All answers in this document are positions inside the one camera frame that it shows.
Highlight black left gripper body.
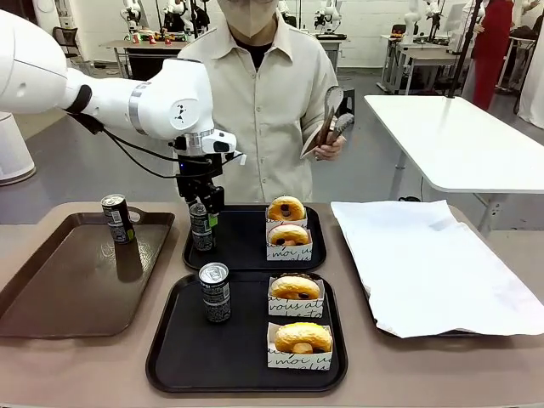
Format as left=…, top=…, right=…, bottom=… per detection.
left=176, top=155, right=224, bottom=201

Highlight black pepsi can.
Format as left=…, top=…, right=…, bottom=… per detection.
left=198, top=262, right=233, bottom=324
left=188, top=202, right=218, bottom=252
left=100, top=194, right=136, bottom=246

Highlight yellow glazed donut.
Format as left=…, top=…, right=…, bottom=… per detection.
left=274, top=322, right=332, bottom=354

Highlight brown serving tongs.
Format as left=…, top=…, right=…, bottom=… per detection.
left=316, top=84, right=356, bottom=161

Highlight person's left hand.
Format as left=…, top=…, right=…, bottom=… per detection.
left=314, top=135, right=346, bottom=162

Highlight black plastic tray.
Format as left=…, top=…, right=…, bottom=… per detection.
left=182, top=203, right=327, bottom=273
left=145, top=271, right=349, bottom=394

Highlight person in cream shirt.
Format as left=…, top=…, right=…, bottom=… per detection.
left=178, top=10, right=341, bottom=205

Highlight brown plastic tray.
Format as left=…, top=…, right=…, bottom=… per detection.
left=0, top=207, right=176, bottom=339

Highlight grey background work table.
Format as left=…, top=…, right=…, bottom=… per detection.
left=99, top=38, right=188, bottom=82

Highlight black and white background robot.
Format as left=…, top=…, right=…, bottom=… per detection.
left=156, top=0, right=212, bottom=39

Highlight grey plastic stool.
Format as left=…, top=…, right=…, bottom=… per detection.
left=338, top=87, right=356, bottom=115

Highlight beige face mask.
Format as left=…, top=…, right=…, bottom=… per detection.
left=224, top=0, right=280, bottom=37

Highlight small background table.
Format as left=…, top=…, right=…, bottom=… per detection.
left=318, top=33, right=348, bottom=77

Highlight black office chair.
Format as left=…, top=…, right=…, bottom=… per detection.
left=51, top=25, right=80, bottom=60

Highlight white paper sheet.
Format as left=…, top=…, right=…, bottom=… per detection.
left=330, top=199, right=544, bottom=340

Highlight white side table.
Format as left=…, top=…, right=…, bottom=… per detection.
left=364, top=93, right=544, bottom=239

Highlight white background desks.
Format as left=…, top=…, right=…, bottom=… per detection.
left=381, top=32, right=475, bottom=95

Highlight black stand pole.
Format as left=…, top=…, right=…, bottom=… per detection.
left=448, top=0, right=486, bottom=99

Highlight person in red clothes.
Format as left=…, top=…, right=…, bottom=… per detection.
left=471, top=0, right=515, bottom=111

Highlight person in white clothes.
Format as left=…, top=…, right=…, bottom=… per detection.
left=518, top=0, right=544, bottom=128

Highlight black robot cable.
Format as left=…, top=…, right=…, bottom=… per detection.
left=65, top=84, right=184, bottom=179

